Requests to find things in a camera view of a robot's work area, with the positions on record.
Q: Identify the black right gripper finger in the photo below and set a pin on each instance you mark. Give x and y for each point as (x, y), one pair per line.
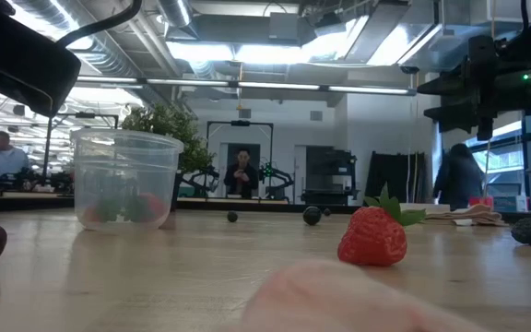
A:
(445, 84)
(450, 115)

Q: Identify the small dark blueberry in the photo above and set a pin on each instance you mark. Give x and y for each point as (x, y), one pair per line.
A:
(232, 216)
(326, 211)

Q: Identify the large dark blueberry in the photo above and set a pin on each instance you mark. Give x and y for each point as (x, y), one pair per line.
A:
(312, 216)

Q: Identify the clear plastic tupperware container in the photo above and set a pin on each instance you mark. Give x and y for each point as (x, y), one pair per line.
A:
(125, 180)

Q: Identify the background black robot arm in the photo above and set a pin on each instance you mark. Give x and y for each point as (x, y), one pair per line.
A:
(277, 177)
(203, 177)

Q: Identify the person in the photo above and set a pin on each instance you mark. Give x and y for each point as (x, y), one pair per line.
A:
(242, 177)
(459, 180)
(7, 161)

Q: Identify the black standing panel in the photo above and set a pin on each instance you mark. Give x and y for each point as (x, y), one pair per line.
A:
(392, 177)

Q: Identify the red box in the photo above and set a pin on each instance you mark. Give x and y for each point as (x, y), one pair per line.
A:
(484, 202)

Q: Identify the folded beige cloth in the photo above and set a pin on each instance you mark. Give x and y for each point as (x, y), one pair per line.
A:
(473, 216)

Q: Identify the blue and white box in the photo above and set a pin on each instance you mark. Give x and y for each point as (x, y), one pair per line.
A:
(510, 203)

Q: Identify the black equipment cart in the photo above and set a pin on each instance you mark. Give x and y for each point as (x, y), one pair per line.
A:
(330, 170)

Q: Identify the red strawberry with green leaves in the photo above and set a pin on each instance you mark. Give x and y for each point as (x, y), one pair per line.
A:
(371, 237)

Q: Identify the blurry pink fruit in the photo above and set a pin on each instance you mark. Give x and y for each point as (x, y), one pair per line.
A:
(330, 299)

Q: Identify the large green indoor tree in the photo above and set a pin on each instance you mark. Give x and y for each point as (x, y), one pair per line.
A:
(168, 122)

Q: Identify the black security camera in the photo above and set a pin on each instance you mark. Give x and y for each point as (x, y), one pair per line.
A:
(409, 69)

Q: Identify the black rig frame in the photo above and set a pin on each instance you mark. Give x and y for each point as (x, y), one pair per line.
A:
(85, 115)
(240, 123)

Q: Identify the silver round duct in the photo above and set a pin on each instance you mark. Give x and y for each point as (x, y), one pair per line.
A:
(175, 11)

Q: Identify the silver ribbed duct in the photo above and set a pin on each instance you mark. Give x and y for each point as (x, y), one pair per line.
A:
(104, 57)

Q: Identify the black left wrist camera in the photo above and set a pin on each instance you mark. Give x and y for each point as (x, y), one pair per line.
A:
(21, 60)

